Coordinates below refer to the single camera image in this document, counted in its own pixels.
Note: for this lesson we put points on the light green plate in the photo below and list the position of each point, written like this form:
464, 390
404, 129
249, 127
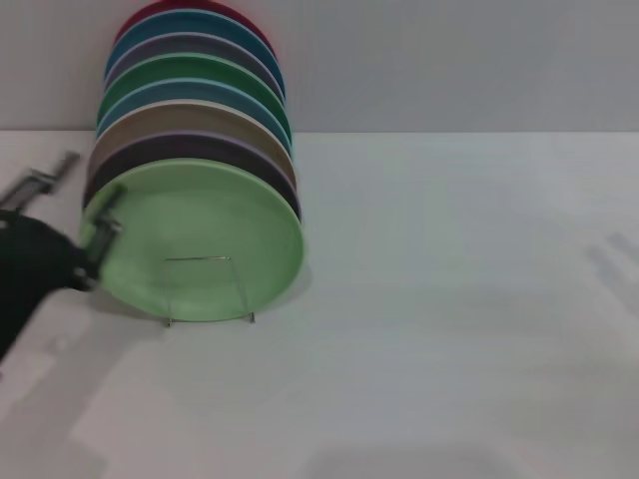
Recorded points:
209, 224

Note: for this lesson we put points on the dark purple plate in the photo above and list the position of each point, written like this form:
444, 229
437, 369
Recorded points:
199, 147

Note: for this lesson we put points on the grey lavender plate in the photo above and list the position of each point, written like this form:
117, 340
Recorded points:
199, 44

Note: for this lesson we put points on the dark green plate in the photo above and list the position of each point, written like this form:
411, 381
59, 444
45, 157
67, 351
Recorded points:
199, 67

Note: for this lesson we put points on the teal plate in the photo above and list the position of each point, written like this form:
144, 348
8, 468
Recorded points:
199, 22

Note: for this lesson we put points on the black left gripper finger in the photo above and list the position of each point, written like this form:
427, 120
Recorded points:
35, 184
102, 234

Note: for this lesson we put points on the crimson red plate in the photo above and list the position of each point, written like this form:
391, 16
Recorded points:
199, 3

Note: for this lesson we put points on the beige plate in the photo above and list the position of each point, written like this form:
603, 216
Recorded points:
199, 117

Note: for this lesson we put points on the blue plate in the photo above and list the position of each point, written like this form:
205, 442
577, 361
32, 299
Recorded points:
199, 92

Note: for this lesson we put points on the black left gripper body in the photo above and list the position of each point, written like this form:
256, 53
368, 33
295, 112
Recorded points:
35, 264

